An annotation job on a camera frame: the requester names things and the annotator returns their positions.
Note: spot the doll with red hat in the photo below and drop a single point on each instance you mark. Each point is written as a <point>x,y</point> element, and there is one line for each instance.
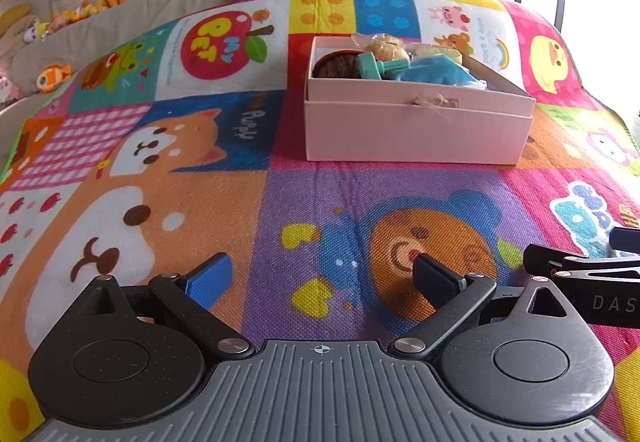
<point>335,67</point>

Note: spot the row of orange plush toys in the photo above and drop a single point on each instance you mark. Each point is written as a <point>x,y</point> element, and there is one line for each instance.
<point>100,5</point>

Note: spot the white rabbit plush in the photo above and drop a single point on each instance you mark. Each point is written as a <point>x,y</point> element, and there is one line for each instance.
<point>12,52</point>

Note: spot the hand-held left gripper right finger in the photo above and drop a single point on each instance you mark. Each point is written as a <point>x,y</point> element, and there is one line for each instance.
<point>430,274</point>

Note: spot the colourful printed blanket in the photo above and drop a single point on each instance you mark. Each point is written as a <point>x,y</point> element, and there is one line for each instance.
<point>300,202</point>

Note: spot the yellow bread packet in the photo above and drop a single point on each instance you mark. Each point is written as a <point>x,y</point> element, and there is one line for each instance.
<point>387,50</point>

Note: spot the teal toy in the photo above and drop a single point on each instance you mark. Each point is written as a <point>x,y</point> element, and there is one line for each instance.
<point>370,65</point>

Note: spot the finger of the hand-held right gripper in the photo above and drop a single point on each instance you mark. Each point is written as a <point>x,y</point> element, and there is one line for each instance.
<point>550,259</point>
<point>627,239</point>

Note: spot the twine bow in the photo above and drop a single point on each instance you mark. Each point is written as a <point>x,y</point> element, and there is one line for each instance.
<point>435,100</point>

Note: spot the blue tissue pack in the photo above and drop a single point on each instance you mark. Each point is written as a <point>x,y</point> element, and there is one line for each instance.
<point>435,72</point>

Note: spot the orange fish plush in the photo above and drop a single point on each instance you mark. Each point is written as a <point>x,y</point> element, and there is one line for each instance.
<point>52,77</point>

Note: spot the yellow round toy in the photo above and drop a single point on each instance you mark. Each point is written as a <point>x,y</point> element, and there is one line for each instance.
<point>435,53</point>

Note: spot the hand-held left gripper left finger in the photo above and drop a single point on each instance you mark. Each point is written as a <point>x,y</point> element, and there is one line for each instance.
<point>210,277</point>

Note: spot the pink cardboard box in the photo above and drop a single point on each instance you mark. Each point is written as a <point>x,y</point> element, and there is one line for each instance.
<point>415,132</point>

